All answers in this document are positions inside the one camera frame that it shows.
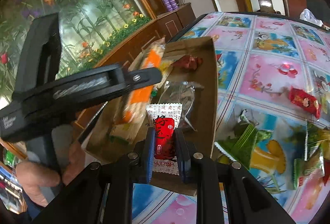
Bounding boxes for low wooden cabinet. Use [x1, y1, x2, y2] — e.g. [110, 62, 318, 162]
[157, 3, 196, 39]

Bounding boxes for green pea packet yellow band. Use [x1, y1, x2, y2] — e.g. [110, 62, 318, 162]
[292, 154, 326, 188]

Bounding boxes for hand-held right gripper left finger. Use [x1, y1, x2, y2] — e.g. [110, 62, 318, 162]
[31, 128, 156, 224]

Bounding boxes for orange label biscuit packet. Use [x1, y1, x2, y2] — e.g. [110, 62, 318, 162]
[110, 38, 167, 143]

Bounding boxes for white plastic bag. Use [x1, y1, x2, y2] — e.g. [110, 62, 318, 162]
[299, 8, 323, 27]

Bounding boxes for red and white snack packet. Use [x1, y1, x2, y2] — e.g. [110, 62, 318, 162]
[146, 103, 184, 176]

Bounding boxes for large silver foil packet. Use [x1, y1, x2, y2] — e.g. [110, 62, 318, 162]
[158, 81, 204, 132]

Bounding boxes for flower wall mural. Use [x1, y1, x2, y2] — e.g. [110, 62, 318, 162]
[0, 0, 153, 97]

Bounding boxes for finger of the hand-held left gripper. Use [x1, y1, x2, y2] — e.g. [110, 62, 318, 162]
[121, 67, 163, 91]

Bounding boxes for person's left hand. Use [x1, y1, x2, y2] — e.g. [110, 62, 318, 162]
[16, 140, 87, 207]

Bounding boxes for green yellow cracker packet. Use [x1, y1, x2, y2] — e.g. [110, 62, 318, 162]
[215, 123, 269, 171]

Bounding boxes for red metallic snack packet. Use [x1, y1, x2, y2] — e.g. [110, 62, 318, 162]
[171, 55, 204, 73]

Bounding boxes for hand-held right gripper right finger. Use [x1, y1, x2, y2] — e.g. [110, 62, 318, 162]
[175, 128, 297, 224]

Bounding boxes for brown cardboard box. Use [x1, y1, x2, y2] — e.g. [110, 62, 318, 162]
[79, 36, 218, 196]

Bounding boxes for red emblem candy packet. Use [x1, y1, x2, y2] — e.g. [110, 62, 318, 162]
[289, 87, 322, 119]

